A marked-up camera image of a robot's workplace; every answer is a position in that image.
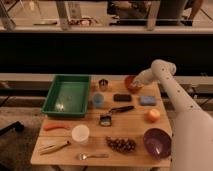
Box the green plastic tray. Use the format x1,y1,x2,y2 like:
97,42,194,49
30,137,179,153
42,75,91,118

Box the small metal cup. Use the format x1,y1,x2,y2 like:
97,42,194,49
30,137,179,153
99,79,108,91

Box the yellow banana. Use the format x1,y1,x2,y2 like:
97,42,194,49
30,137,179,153
38,141,70,155

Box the black rectangular block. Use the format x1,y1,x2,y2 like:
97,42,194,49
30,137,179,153
113,94,132,102

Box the orange carrot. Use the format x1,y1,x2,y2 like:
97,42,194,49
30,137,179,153
43,124,69,131

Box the light blue cup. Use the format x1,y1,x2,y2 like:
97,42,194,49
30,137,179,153
92,93,104,108

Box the bunch of dark grapes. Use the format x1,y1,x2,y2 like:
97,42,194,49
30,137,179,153
106,137,136,154

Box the blue sponge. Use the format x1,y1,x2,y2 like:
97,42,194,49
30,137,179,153
139,96,156,106

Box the white plastic cup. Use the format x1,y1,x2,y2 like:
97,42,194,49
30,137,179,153
71,124,90,145

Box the purple bowl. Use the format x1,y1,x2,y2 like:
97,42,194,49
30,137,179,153
143,128,171,160

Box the red bowl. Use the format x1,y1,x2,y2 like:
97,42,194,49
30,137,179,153
124,75,141,94

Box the black handled brush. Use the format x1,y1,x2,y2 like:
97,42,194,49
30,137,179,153
99,105,134,127

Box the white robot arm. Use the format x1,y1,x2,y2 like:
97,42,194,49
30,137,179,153
133,59,213,171

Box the orange fruit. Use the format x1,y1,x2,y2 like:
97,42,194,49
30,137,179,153
147,109,161,122

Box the wooden table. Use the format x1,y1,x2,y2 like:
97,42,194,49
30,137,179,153
31,81,172,167

